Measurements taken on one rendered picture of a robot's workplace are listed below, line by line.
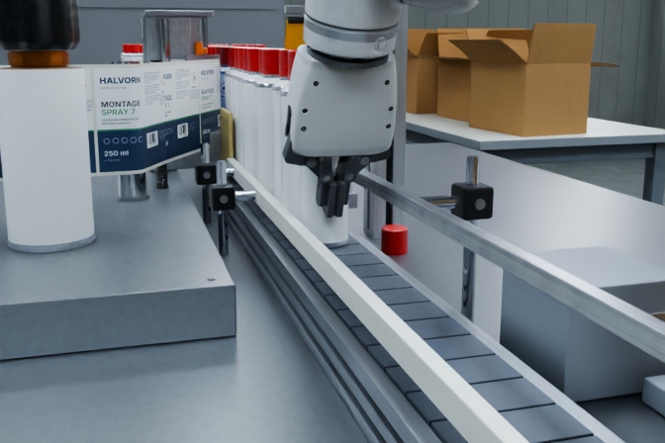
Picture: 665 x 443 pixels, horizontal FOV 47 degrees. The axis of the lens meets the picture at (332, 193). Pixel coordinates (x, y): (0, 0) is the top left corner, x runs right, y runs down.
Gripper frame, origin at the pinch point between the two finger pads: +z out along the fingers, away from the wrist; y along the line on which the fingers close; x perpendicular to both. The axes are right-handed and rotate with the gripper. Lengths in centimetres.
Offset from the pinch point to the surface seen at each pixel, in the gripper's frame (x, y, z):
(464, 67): -196, -113, 66
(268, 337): 11.5, 8.3, 7.9
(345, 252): 2.0, -1.5, 6.0
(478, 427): 40.2, 4.4, -11.0
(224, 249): -14.9, 8.5, 16.5
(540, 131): -140, -117, 66
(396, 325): 28.3, 4.0, -7.3
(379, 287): 12.9, -1.1, 2.0
